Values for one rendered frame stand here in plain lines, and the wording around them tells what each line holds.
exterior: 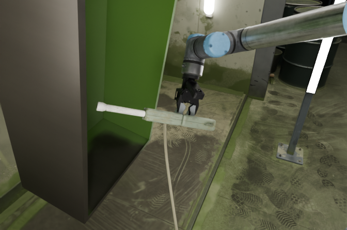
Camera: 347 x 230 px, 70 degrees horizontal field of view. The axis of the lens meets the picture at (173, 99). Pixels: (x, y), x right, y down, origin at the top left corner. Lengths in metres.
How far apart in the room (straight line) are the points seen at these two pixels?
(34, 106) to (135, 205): 1.08
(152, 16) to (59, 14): 0.62
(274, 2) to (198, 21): 0.78
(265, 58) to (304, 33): 1.98
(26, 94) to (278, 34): 0.81
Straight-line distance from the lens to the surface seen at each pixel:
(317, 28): 0.79
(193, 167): 1.97
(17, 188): 1.99
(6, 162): 1.97
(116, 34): 1.33
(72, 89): 0.73
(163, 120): 0.95
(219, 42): 0.94
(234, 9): 2.71
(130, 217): 1.72
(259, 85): 2.91
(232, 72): 2.90
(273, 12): 2.66
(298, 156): 2.33
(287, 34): 0.85
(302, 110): 2.07
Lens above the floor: 1.46
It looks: 31 degrees down
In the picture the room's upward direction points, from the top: straight up
